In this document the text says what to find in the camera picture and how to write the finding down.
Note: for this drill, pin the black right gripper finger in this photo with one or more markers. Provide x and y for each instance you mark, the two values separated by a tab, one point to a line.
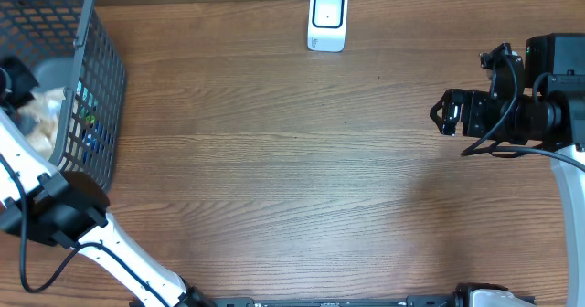
444	120
449	97

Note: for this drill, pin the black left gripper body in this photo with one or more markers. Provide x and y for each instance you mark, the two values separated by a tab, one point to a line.
15	86

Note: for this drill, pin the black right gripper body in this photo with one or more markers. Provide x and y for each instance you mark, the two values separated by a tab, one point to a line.
483	113

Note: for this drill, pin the beige snack bag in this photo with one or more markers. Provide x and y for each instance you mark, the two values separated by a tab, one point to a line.
43	111

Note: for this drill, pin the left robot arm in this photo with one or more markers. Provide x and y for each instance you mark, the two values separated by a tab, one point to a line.
50	207

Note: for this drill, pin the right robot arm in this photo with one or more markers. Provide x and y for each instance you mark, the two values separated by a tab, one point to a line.
535	105

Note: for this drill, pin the white barcode scanner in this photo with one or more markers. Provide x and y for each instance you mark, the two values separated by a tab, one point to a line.
326	30

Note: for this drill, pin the grey plastic shopping basket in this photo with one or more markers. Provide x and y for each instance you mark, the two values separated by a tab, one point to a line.
65	45

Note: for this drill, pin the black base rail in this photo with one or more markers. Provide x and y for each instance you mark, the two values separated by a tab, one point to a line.
411	301

